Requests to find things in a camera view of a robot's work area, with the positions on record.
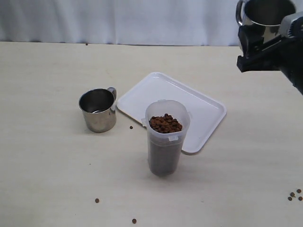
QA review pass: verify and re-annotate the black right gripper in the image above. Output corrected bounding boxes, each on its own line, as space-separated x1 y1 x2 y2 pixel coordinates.
237 26 303 73

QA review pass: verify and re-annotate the steel mug with kibble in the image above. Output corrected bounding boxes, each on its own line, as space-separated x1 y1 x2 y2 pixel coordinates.
79 87 116 133

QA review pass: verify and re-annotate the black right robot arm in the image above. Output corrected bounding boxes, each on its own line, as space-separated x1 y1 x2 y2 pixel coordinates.
237 26 303 93

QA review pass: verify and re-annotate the white plastic tray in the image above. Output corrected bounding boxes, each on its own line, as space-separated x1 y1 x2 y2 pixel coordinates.
116 72 226 155

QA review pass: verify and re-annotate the clear plastic tall container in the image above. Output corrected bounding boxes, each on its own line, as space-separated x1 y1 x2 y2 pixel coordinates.
142 100 190 177

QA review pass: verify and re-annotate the white curtain backdrop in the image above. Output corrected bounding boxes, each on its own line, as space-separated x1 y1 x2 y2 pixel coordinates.
0 0 238 46

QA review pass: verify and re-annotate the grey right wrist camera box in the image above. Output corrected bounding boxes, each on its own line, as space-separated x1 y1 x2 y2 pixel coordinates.
278 11 303 38

